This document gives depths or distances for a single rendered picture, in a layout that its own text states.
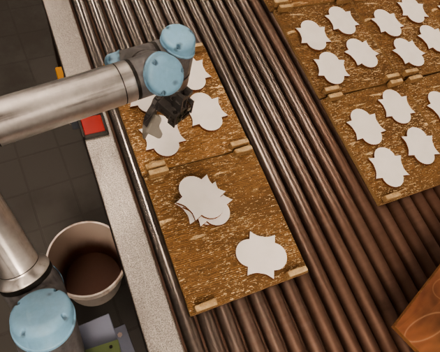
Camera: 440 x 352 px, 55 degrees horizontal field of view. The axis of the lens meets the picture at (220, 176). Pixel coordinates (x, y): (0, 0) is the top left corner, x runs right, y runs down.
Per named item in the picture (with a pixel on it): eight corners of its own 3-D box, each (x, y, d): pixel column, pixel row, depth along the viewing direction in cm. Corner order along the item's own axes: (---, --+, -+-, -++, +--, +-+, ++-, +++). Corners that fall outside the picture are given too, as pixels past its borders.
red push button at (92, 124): (85, 137, 124) (84, 135, 122) (80, 120, 126) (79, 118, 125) (105, 133, 126) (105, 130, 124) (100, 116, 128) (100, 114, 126)
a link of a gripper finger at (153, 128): (150, 151, 112) (166, 124, 108) (134, 137, 113) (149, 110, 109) (156, 149, 115) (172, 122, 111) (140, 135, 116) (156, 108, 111)
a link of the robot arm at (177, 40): (151, 26, 87) (186, 17, 90) (148, 61, 97) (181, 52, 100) (167, 54, 85) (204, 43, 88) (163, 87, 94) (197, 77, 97)
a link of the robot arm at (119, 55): (113, 56, 79) (166, 42, 83) (98, 52, 88) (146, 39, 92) (126, 96, 83) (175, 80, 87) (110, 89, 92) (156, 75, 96)
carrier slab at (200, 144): (142, 177, 121) (142, 174, 120) (103, 67, 135) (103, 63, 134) (249, 148, 132) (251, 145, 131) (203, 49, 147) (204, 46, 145)
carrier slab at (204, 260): (190, 317, 107) (191, 316, 106) (142, 177, 121) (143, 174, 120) (306, 272, 118) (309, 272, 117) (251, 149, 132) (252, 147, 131)
